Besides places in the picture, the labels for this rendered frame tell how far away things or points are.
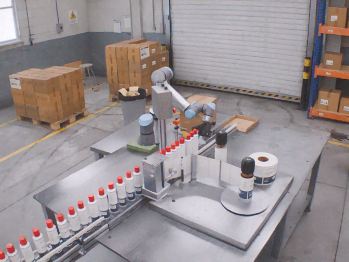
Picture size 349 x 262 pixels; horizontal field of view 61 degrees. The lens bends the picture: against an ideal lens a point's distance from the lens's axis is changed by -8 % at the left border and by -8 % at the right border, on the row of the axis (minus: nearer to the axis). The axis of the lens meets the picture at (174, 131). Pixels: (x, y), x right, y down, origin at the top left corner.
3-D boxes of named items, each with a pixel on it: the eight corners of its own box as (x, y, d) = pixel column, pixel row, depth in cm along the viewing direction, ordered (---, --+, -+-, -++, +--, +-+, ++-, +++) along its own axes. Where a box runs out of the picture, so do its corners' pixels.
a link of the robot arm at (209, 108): (207, 102, 259) (217, 105, 255) (204, 115, 259) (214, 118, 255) (204, 101, 252) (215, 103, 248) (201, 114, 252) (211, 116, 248)
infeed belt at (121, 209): (107, 227, 181) (106, 222, 179) (98, 222, 185) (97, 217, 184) (236, 130, 300) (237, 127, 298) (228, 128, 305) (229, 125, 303)
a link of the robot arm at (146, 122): (137, 132, 273) (135, 117, 267) (145, 126, 283) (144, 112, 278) (149, 134, 268) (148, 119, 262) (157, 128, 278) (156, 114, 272)
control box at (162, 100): (159, 120, 212) (157, 92, 205) (152, 112, 227) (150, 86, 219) (173, 118, 215) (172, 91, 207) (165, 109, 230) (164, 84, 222)
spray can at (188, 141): (189, 161, 243) (189, 136, 234) (184, 159, 245) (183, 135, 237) (193, 158, 246) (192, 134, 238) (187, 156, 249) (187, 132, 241)
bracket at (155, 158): (155, 167, 186) (154, 165, 186) (141, 161, 192) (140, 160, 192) (169, 157, 196) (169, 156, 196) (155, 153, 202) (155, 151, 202)
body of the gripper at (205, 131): (205, 136, 247) (210, 122, 247) (196, 134, 252) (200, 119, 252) (210, 138, 254) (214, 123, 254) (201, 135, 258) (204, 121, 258)
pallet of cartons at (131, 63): (141, 106, 616) (137, 48, 569) (107, 101, 654) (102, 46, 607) (171, 90, 712) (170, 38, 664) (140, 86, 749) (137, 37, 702)
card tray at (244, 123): (245, 132, 297) (246, 129, 295) (222, 127, 311) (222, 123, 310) (258, 122, 319) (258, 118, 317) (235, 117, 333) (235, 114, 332)
